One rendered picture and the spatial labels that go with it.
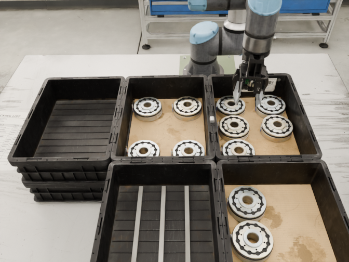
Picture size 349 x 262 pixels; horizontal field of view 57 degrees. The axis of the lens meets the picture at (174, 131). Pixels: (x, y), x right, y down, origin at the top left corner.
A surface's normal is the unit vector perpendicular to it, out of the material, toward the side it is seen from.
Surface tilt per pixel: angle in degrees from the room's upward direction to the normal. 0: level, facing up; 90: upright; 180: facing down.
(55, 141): 0
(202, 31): 9
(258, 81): 90
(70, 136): 0
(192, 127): 0
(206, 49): 92
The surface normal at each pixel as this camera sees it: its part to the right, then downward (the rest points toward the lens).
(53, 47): -0.03, -0.69
